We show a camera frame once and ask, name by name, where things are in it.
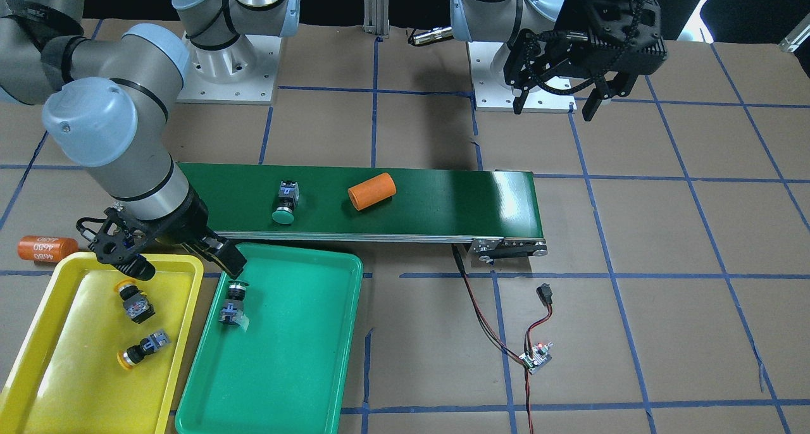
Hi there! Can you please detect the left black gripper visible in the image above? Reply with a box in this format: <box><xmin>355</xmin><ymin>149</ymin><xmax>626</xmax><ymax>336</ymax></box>
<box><xmin>503</xmin><ymin>0</ymin><xmax>668</xmax><ymax>122</ymax></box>

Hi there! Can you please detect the yellow plastic tray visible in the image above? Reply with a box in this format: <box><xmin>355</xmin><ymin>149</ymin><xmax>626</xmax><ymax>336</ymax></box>
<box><xmin>2</xmin><ymin>252</ymin><xmax>204</xmax><ymax>433</ymax></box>

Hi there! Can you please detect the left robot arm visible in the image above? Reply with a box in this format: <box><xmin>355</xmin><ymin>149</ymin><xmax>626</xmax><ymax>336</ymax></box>
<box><xmin>449</xmin><ymin>0</ymin><xmax>668</xmax><ymax>121</ymax></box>

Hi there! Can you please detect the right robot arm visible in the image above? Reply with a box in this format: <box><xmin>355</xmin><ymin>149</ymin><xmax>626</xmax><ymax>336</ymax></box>
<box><xmin>1</xmin><ymin>0</ymin><xmax>301</xmax><ymax>280</ymax></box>

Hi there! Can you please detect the green plastic tray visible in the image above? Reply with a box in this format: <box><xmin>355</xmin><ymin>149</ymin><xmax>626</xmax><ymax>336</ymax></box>
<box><xmin>175</xmin><ymin>242</ymin><xmax>363</xmax><ymax>433</ymax></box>

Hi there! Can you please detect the green push button switch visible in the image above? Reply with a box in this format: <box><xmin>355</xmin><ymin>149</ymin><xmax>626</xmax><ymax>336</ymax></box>
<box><xmin>271</xmin><ymin>180</ymin><xmax>300</xmax><ymax>225</ymax></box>

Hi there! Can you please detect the yellow push button switch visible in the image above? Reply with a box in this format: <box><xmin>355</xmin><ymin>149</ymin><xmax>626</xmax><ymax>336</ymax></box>
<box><xmin>116</xmin><ymin>329</ymin><xmax>171</xmax><ymax>369</ymax></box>

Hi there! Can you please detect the aluminium frame post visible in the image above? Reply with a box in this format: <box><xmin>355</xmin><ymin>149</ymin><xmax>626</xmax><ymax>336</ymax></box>
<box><xmin>363</xmin><ymin>0</ymin><xmax>390</xmax><ymax>38</ymax></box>

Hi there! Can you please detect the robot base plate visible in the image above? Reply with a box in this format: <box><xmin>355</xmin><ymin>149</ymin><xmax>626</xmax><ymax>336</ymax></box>
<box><xmin>177</xmin><ymin>34</ymin><xmax>285</xmax><ymax>105</ymax></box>
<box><xmin>468</xmin><ymin>42</ymin><xmax>576</xmax><ymax>113</ymax></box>

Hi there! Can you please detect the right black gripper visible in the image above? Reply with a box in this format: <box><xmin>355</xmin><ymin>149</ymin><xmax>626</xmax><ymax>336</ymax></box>
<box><xmin>76</xmin><ymin>190</ymin><xmax>247</xmax><ymax>281</ymax></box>

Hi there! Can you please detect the small controller circuit board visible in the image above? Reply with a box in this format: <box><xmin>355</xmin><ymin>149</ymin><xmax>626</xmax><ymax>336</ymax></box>
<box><xmin>519</xmin><ymin>344</ymin><xmax>553</xmax><ymax>375</ymax></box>

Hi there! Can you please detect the red black wire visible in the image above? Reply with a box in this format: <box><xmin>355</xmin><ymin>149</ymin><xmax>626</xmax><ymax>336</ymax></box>
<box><xmin>451</xmin><ymin>244</ymin><xmax>554</xmax><ymax>434</ymax></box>

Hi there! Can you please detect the green conveyor belt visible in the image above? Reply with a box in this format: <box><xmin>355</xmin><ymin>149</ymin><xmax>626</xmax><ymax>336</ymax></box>
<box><xmin>180</xmin><ymin>163</ymin><xmax>547</xmax><ymax>261</ymax></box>

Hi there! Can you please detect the orange cylinder labelled 4680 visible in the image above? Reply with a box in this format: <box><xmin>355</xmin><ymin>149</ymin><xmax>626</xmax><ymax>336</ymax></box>
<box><xmin>16</xmin><ymin>235</ymin><xmax>79</xmax><ymax>262</ymax></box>

